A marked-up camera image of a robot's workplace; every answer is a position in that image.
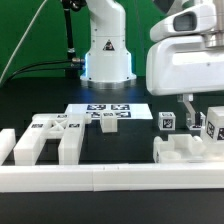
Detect right white tagged cube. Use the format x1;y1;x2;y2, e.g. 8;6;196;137
187;123;203;131

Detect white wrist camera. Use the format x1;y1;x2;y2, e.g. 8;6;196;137
150;0;224;46

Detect black cables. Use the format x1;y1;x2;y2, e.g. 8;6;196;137
4;58;85;85

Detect white U-shaped obstacle frame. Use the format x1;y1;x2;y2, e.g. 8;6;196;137
0;129;224;192

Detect left white tagged cube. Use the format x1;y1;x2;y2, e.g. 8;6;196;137
158;112;176;130

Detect grey white cable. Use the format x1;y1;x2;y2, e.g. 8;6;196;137
0;0;50;88

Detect white tag base sheet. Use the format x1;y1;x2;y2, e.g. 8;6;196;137
65;103;153;120

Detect black camera stand pole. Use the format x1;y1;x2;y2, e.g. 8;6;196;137
59;0;88;80

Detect white chair back frame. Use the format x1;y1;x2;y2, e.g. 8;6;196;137
14;114;92;166

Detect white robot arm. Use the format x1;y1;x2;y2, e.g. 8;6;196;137
81;0;224;128

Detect white chair seat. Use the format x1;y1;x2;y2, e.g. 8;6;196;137
153;134;213;164

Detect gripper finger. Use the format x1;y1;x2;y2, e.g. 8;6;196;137
177;94;202;126

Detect white tagged cube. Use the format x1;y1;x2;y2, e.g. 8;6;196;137
187;123;203;131
158;112;176;130

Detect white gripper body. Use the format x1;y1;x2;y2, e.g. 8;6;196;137
146;35;224;96

